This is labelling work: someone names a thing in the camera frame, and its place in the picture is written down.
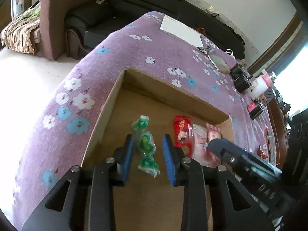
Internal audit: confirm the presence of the brown armchair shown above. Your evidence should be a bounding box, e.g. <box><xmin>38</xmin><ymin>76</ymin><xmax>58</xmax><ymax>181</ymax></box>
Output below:
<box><xmin>39</xmin><ymin>0</ymin><xmax>90</xmax><ymax>60</ymax></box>

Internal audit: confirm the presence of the red snack packet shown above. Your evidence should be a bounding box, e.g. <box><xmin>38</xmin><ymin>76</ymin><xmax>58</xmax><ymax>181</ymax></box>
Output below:
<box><xmin>173</xmin><ymin>115</ymin><xmax>193</xmax><ymax>157</ymax></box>

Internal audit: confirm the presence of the cardboard box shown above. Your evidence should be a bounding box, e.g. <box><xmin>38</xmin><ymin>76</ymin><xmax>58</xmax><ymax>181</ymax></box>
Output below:
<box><xmin>82</xmin><ymin>68</ymin><xmax>234</xmax><ymax>230</ymax></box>

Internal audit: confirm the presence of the pink My Melody candy packet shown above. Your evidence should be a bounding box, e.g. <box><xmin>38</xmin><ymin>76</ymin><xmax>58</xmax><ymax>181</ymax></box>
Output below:
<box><xmin>205</xmin><ymin>123</ymin><xmax>221</xmax><ymax>168</ymax></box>

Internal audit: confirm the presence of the green candy packet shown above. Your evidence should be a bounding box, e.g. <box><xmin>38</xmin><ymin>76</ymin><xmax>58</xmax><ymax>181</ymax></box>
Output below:
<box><xmin>131</xmin><ymin>115</ymin><xmax>160</xmax><ymax>178</ymax></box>

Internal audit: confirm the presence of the black sofa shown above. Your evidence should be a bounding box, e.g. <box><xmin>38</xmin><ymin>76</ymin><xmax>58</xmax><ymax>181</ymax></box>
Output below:
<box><xmin>64</xmin><ymin>0</ymin><xmax>245</xmax><ymax>59</ymax></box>

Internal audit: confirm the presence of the white paper sheet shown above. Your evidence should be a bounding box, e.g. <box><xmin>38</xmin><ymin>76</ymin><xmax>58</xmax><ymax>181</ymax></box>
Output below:
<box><xmin>160</xmin><ymin>15</ymin><xmax>204</xmax><ymax>48</ymax></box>

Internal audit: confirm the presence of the black cylinder device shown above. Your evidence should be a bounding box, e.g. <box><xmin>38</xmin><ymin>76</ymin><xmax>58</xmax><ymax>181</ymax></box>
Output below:
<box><xmin>230</xmin><ymin>59</ymin><xmax>248</xmax><ymax>80</ymax></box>
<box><xmin>234</xmin><ymin>74</ymin><xmax>254</xmax><ymax>93</ymax></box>

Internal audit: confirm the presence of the white translucent cup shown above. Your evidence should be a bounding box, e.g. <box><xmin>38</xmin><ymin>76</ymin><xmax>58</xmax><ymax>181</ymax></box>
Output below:
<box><xmin>247</xmin><ymin>76</ymin><xmax>268</xmax><ymax>100</ymax></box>

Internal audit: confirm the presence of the purple floral tablecloth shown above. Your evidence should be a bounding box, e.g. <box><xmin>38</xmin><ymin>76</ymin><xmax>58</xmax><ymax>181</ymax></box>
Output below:
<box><xmin>13</xmin><ymin>12</ymin><xmax>271</xmax><ymax>229</ymax></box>

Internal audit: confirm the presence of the white pink snack packet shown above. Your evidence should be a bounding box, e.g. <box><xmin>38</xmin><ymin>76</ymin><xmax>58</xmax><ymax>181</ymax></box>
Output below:
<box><xmin>192</xmin><ymin>124</ymin><xmax>209</xmax><ymax>166</ymax></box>

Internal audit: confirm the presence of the pink water bottle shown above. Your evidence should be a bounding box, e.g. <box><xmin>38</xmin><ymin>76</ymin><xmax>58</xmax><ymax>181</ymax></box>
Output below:
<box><xmin>261</xmin><ymin>69</ymin><xmax>277</xmax><ymax>91</ymax></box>

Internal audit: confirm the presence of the patterned blanket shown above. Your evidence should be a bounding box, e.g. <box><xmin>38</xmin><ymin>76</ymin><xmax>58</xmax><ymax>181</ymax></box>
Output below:
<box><xmin>1</xmin><ymin>3</ymin><xmax>41</xmax><ymax>55</ymax></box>

